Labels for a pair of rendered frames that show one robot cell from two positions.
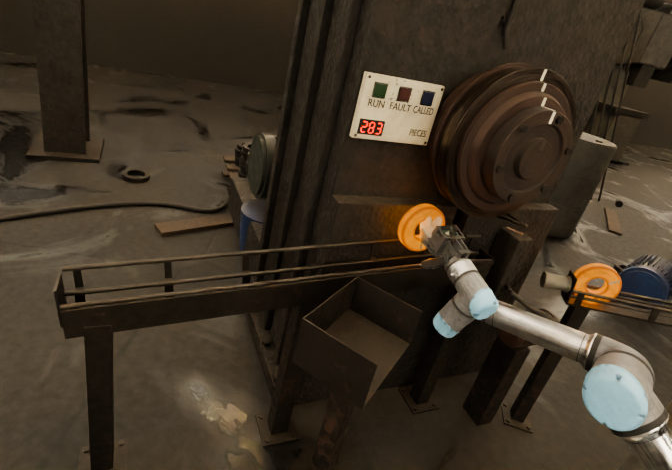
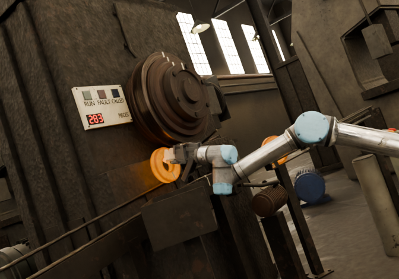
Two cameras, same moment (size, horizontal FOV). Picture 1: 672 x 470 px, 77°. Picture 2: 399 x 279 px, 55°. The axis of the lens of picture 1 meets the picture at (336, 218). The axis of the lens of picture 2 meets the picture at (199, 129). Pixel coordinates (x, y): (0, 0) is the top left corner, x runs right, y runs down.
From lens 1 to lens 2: 0.74 m
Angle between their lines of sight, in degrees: 39
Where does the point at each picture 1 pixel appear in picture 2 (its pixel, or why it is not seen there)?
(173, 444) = not seen: outside the picture
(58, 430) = not seen: outside the picture
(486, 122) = (155, 82)
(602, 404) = (310, 131)
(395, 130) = (110, 117)
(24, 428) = not seen: outside the picture
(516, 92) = (157, 64)
